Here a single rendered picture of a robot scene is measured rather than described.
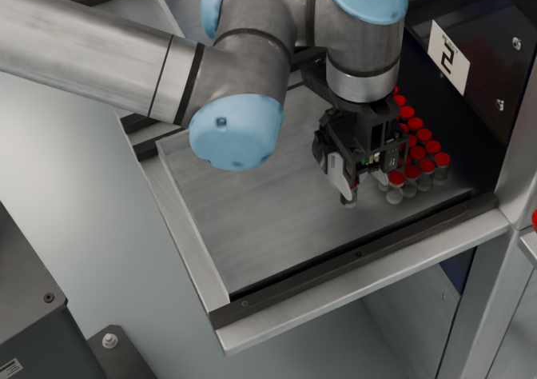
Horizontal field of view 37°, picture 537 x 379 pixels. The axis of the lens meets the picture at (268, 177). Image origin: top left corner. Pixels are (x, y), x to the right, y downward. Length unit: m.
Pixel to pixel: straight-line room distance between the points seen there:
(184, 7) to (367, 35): 0.62
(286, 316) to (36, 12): 0.49
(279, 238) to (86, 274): 1.12
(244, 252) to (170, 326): 0.97
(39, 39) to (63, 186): 1.61
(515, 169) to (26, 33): 0.60
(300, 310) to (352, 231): 0.13
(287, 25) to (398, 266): 0.40
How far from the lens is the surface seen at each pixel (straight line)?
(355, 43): 0.77
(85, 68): 0.68
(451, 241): 1.05
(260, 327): 0.98
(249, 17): 0.73
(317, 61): 0.95
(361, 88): 0.81
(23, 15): 0.68
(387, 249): 1.01
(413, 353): 1.69
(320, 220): 1.05
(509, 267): 1.16
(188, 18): 1.31
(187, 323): 1.98
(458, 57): 1.02
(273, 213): 1.05
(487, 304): 1.25
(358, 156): 0.87
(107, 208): 2.19
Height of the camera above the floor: 1.76
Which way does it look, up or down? 54 degrees down
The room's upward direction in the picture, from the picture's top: 5 degrees counter-clockwise
